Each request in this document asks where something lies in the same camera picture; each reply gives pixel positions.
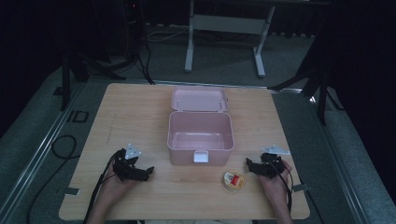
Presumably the black looped floor cable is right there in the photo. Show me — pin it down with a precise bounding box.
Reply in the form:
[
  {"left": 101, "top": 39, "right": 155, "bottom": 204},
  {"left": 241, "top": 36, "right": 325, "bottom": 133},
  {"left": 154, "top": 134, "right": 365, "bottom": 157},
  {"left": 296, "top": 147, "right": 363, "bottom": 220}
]
[{"left": 26, "top": 133, "right": 81, "bottom": 224}]

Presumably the black equipment tower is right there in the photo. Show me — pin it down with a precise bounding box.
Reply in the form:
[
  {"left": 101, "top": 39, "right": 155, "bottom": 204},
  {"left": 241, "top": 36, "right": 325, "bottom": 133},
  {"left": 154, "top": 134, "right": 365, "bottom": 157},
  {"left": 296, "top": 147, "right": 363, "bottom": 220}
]
[{"left": 121, "top": 0, "right": 148, "bottom": 62}]

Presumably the person's left hand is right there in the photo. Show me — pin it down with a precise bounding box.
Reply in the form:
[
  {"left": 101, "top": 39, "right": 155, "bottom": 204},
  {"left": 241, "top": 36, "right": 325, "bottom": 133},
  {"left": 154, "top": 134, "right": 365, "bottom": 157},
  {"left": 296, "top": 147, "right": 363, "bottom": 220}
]
[{"left": 102, "top": 170, "right": 139, "bottom": 202}]

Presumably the black cable bundle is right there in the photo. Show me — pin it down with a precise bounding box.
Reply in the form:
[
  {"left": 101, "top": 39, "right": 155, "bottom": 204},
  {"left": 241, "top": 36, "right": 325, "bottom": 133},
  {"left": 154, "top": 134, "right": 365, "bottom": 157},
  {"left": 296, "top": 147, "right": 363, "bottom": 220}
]
[{"left": 135, "top": 40, "right": 157, "bottom": 86}]

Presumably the white floor cable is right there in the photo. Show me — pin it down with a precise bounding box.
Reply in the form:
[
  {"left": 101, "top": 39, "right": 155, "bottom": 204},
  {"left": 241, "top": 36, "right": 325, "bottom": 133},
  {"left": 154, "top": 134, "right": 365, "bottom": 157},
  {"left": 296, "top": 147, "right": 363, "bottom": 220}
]
[{"left": 145, "top": 28, "right": 191, "bottom": 44}]

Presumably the round yellow tin red label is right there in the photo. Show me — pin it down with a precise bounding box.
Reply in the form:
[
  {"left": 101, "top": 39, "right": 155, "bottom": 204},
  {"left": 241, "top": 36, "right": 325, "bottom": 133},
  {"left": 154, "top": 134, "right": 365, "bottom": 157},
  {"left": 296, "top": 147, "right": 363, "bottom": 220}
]
[{"left": 222, "top": 170, "right": 247, "bottom": 192}]

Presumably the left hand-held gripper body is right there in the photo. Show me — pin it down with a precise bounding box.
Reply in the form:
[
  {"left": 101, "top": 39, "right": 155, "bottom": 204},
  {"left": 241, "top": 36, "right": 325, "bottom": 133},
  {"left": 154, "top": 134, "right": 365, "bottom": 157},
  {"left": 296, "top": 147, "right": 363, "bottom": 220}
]
[{"left": 112, "top": 143, "right": 148, "bottom": 183}]

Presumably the pink storage box with lid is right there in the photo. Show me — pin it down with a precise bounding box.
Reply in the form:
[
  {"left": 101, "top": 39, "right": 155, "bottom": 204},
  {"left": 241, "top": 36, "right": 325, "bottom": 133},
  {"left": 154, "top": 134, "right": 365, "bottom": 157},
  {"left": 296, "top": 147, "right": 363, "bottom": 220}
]
[{"left": 166, "top": 86, "right": 235, "bottom": 166}]

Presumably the person's right hand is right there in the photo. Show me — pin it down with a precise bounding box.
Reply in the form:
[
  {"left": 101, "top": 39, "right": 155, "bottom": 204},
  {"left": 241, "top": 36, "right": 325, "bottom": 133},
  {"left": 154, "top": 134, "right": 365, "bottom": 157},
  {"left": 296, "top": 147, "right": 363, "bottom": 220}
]
[{"left": 256, "top": 160, "right": 293, "bottom": 202}]

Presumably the white desk frame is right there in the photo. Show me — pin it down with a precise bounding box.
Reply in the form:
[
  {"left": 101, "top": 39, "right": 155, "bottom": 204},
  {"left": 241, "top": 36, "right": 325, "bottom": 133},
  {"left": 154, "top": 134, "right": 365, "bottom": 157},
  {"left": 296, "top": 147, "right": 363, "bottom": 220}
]
[{"left": 184, "top": 0, "right": 276, "bottom": 78}]

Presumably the black metal stand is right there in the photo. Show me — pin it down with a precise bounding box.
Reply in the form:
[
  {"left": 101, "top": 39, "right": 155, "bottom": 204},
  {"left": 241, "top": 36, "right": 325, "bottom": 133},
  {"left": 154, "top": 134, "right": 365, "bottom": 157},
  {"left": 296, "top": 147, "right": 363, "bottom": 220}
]
[
  {"left": 268, "top": 27, "right": 346, "bottom": 126},
  {"left": 60, "top": 36, "right": 127, "bottom": 112}
]

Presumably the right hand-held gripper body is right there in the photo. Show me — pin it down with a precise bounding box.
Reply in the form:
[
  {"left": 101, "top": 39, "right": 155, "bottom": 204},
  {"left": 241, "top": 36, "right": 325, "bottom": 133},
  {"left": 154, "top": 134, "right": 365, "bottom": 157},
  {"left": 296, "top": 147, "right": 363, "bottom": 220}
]
[{"left": 256, "top": 144, "right": 292, "bottom": 180}]

